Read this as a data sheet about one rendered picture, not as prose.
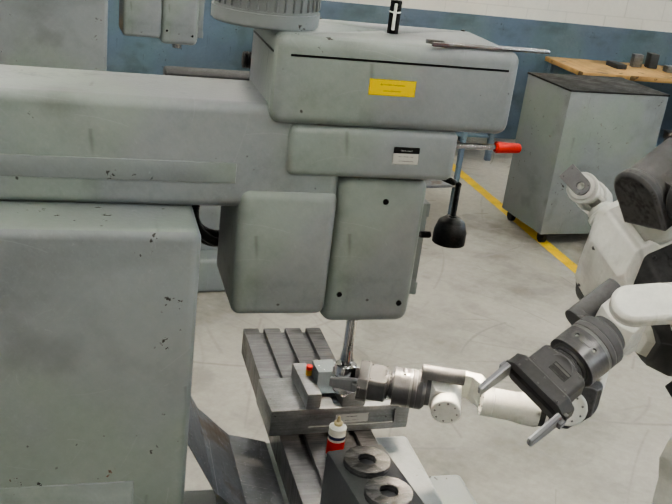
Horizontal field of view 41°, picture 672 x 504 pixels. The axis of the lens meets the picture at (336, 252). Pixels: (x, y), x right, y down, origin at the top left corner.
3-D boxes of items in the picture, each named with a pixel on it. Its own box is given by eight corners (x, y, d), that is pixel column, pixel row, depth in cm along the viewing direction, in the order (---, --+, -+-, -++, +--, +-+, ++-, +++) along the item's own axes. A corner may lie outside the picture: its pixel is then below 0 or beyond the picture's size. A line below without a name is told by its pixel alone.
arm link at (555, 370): (559, 436, 136) (614, 391, 140) (569, 410, 128) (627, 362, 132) (501, 377, 142) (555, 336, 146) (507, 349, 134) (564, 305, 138)
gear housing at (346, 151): (412, 147, 197) (419, 102, 193) (452, 182, 175) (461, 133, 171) (262, 140, 187) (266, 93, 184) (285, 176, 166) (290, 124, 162)
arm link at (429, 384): (409, 389, 206) (458, 397, 205) (405, 421, 197) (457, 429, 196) (416, 351, 200) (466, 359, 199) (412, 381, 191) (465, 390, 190)
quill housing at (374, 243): (380, 283, 206) (400, 149, 194) (409, 324, 188) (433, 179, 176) (299, 283, 201) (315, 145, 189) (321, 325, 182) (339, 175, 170)
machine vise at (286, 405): (386, 395, 235) (392, 358, 230) (406, 427, 221) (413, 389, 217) (255, 402, 224) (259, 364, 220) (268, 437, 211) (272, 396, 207)
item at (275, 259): (299, 267, 201) (311, 156, 192) (324, 316, 180) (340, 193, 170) (214, 266, 196) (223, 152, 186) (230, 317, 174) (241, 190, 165)
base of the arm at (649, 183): (719, 201, 160) (666, 175, 168) (726, 146, 151) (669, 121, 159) (664, 247, 156) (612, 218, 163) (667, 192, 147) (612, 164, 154)
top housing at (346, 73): (459, 104, 196) (472, 29, 190) (509, 137, 173) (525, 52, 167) (245, 91, 183) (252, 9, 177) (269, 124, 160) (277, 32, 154)
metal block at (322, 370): (329, 380, 222) (332, 358, 220) (336, 392, 217) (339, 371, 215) (309, 381, 220) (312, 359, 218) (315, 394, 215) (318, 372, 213)
